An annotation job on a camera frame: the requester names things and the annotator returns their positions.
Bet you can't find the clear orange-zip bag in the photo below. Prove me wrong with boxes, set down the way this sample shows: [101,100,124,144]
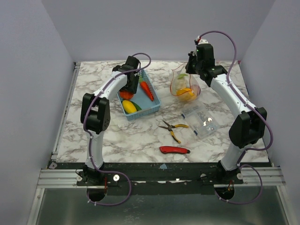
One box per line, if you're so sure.
[169,63,201,102]

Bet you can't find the purple toy onion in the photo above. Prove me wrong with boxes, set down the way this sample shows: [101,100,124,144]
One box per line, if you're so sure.
[190,84,201,96]

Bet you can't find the yellow toy bell pepper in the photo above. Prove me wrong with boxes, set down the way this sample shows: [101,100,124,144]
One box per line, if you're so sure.
[176,88,196,102]

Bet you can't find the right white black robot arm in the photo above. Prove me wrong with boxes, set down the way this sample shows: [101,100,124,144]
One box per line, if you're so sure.
[186,40,267,184]

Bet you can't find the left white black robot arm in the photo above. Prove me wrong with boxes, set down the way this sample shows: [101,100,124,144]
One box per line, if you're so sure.
[81,56,141,185]

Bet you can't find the orange toy carrot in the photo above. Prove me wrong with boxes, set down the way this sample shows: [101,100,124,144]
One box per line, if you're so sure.
[139,76,154,101]

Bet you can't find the light blue plastic basket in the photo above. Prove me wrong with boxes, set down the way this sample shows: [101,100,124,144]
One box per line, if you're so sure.
[117,70,161,121]

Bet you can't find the yellow toy lemon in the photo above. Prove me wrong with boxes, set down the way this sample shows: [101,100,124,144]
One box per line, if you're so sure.
[122,100,137,114]

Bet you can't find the green toy cucumber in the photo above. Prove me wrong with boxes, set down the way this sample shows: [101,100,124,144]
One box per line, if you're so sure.
[131,101,142,111]

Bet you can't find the clear plastic screw box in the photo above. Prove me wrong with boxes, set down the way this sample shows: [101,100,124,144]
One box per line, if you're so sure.
[181,102,220,140]

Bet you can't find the red utility knife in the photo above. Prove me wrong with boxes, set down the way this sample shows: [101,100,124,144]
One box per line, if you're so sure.
[159,146,190,154]

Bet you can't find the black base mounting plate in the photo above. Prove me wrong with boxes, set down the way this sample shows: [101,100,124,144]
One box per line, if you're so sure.
[48,161,244,196]

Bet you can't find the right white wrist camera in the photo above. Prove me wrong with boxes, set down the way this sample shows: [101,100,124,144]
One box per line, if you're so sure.
[194,36,209,45]

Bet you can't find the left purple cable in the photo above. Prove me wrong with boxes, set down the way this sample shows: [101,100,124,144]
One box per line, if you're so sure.
[83,52,152,207]

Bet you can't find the purple cable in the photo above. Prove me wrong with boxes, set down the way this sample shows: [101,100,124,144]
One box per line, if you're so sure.
[83,52,152,207]
[199,30,274,205]

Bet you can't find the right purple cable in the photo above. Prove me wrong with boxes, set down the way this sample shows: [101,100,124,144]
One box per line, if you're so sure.
[199,30,274,205]

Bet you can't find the yellow handled pliers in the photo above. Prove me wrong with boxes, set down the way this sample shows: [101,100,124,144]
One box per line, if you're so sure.
[158,120,189,144]

